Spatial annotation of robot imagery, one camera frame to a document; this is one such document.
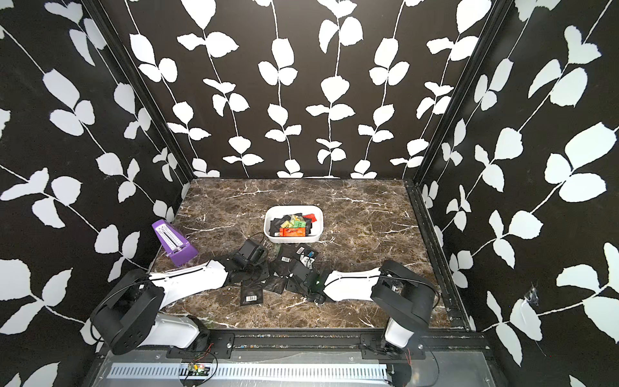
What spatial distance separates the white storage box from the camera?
3.19 ft

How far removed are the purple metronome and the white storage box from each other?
0.31 m

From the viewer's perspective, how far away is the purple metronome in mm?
827

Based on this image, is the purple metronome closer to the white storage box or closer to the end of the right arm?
the white storage box
